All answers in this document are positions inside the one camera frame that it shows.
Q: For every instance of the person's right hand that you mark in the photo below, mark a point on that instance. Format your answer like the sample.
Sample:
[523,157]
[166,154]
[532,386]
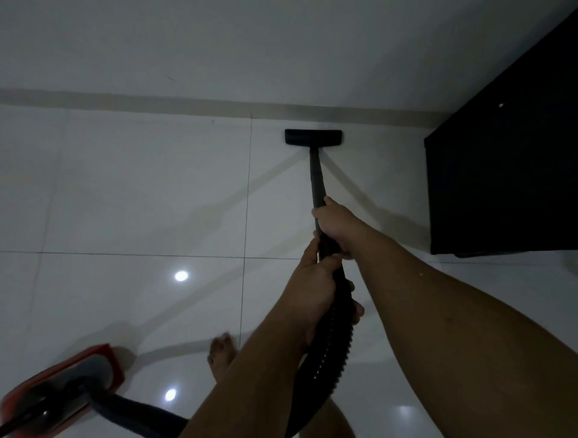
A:
[341,225]

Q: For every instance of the person's left hand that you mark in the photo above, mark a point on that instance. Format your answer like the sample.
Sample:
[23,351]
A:
[311,293]

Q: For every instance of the person's left thumb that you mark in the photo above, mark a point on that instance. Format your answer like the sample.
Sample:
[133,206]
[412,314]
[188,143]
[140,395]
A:
[311,252]

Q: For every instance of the person's right fingers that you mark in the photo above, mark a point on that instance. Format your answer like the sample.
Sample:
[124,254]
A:
[318,217]

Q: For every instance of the black vacuum wand tube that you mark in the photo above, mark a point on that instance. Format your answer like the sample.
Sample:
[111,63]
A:
[317,180]

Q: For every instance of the person's left forearm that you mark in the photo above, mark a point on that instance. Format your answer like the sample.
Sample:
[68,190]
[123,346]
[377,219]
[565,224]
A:
[253,383]

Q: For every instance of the person's right forearm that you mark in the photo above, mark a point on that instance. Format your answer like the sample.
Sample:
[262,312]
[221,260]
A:
[451,334]

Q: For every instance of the black vacuum floor nozzle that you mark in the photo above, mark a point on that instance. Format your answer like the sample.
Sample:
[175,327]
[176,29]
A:
[313,136]

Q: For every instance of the person's foot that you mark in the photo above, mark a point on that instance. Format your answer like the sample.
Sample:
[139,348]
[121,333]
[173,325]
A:
[222,356]

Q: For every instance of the person's leg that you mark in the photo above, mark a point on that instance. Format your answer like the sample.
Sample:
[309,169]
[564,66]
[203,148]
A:
[329,422]

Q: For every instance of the black cabinet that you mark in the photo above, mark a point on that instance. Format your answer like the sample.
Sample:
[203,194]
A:
[505,171]

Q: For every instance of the red vacuum cleaner body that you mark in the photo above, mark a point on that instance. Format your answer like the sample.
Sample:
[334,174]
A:
[58,383]

